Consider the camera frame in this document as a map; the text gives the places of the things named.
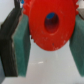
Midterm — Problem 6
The gripper green padded right finger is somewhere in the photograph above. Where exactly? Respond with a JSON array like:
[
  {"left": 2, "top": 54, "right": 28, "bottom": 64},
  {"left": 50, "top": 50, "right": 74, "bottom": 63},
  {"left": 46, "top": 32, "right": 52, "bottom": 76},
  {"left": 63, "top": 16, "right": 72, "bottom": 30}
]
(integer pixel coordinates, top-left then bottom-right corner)
[{"left": 69, "top": 19, "right": 84, "bottom": 78}]

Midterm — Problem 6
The gripper green padded left finger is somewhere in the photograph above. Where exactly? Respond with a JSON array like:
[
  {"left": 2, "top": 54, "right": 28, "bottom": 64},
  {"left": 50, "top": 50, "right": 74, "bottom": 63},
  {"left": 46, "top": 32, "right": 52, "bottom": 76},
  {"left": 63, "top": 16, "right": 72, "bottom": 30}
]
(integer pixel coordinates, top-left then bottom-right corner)
[{"left": 0, "top": 8, "right": 31, "bottom": 77}]

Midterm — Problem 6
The red plastic gear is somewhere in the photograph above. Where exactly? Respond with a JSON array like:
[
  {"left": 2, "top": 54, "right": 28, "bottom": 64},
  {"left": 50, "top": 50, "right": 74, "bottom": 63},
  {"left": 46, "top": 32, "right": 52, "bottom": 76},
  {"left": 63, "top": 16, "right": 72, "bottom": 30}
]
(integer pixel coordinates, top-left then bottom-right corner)
[{"left": 23, "top": 0, "right": 79, "bottom": 51}]

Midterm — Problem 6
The blue plastic gear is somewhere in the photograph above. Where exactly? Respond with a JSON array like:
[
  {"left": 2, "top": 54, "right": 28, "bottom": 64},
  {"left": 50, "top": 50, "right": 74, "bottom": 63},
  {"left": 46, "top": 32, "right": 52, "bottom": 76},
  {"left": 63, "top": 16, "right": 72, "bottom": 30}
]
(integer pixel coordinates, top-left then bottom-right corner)
[{"left": 45, "top": 13, "right": 58, "bottom": 32}]

